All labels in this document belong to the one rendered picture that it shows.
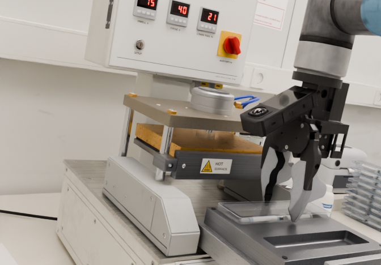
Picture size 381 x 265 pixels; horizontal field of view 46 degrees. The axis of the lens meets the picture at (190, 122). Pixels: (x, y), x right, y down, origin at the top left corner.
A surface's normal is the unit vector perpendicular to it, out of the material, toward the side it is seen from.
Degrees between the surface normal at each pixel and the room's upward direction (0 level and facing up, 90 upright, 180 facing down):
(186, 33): 90
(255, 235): 0
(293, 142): 89
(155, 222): 90
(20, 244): 0
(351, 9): 112
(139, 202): 90
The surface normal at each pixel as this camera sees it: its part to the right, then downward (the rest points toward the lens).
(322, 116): 0.51, 0.22
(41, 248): 0.18, -0.97
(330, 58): 0.06, 0.16
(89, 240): -0.84, -0.07
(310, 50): -0.71, -0.04
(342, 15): -0.91, 0.36
